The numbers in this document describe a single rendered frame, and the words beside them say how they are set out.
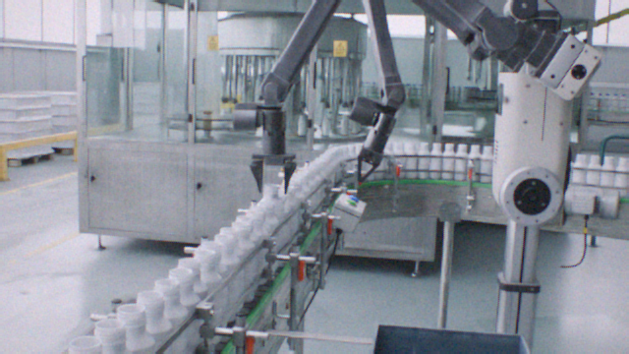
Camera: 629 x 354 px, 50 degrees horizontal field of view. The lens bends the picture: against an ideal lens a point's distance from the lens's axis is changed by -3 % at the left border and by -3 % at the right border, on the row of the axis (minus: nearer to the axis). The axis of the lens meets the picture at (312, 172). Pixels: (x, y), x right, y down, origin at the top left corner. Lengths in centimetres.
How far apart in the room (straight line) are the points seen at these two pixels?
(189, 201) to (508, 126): 381
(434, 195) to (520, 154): 150
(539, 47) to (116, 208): 437
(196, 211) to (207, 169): 34
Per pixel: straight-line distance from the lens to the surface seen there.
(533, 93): 178
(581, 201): 301
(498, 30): 161
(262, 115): 167
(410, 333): 151
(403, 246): 508
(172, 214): 539
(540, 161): 181
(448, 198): 327
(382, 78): 194
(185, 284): 108
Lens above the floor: 148
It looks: 8 degrees down
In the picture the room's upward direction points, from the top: 2 degrees clockwise
